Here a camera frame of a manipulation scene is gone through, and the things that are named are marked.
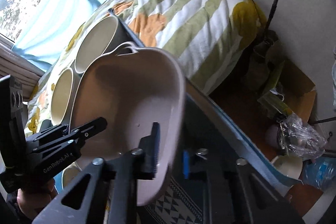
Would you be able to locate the light blue sheer curtain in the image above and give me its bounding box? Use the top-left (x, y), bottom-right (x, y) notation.
top-left (12, 0), bottom-right (105, 72)

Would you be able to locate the pink plastic basin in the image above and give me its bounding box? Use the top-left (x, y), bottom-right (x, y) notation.
top-left (70, 42), bottom-right (186, 206)

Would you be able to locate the cardboard box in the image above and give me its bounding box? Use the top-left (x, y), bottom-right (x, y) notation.
top-left (262, 58), bottom-right (318, 125)

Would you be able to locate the blue patterned tablecloth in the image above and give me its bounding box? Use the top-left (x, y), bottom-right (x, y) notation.
top-left (138, 83), bottom-right (289, 223)

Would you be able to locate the floral quilt blanket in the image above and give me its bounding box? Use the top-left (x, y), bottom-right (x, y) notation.
top-left (24, 0), bottom-right (266, 136)

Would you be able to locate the left hand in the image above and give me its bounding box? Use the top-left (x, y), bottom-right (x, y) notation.
top-left (17, 178), bottom-right (58, 220)

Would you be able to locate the small white bowl on floor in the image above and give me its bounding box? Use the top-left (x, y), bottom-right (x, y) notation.
top-left (271, 155), bottom-right (303, 179)

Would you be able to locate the clear plastic bag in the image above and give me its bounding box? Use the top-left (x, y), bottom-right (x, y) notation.
top-left (277, 113), bottom-right (327, 160)

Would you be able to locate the cream ceramic bowl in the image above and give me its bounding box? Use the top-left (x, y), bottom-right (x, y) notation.
top-left (74, 15), bottom-right (129, 75)
top-left (51, 68), bottom-right (79, 125)

